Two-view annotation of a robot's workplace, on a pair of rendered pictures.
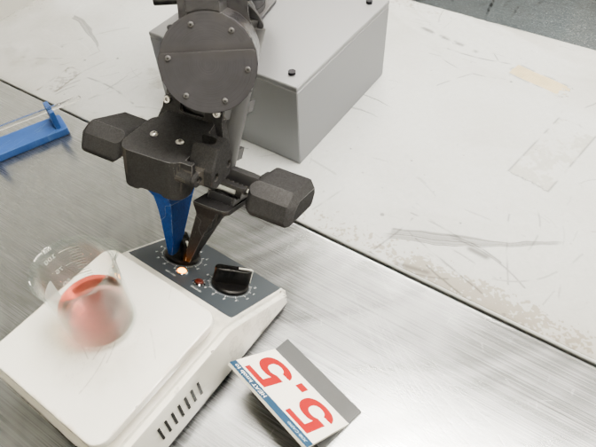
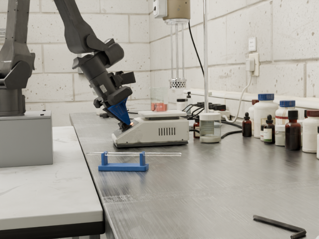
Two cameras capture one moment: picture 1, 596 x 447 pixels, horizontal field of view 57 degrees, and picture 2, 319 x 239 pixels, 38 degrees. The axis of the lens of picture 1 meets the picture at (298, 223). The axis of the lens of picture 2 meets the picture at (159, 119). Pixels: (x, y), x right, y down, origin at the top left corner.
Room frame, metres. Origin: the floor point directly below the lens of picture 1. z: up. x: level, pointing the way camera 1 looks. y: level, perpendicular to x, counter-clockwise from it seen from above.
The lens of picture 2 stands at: (1.17, 1.02, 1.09)
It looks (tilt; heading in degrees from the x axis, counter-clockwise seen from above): 5 degrees down; 222
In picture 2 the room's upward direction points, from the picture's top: 1 degrees counter-clockwise
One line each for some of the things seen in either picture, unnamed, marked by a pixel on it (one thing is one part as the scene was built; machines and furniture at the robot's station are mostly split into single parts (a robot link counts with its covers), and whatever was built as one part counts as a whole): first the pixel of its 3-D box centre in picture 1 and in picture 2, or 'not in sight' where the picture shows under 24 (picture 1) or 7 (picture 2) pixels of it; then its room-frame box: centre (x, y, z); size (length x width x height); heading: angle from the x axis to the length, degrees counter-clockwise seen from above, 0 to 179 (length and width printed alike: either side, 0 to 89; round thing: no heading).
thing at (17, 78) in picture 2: not in sight; (6, 76); (0.61, 0.05, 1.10); 0.09 x 0.07 x 0.06; 91
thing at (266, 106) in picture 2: not in sight; (266, 115); (-0.06, 0.33, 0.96); 0.07 x 0.07 x 0.13
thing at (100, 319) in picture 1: (91, 293); (158, 99); (0.21, 0.15, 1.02); 0.06 x 0.05 x 0.08; 120
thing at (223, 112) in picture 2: not in sight; (208, 111); (-0.53, -0.23, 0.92); 0.40 x 0.06 x 0.04; 54
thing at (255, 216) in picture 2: not in sight; (280, 225); (0.66, 0.75, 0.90); 0.09 x 0.03 x 0.01; 62
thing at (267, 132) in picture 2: not in sight; (269, 128); (0.04, 0.39, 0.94); 0.03 x 0.03 x 0.08
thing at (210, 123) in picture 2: not in sight; (210, 127); (0.11, 0.25, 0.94); 0.06 x 0.06 x 0.08
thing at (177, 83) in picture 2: not in sight; (177, 54); (-0.17, -0.10, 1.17); 0.07 x 0.07 x 0.25
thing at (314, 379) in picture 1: (295, 388); not in sight; (0.18, 0.01, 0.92); 0.09 x 0.06 x 0.04; 40
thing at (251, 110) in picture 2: not in sight; (258, 116); (-0.10, 0.28, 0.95); 0.06 x 0.06 x 0.11
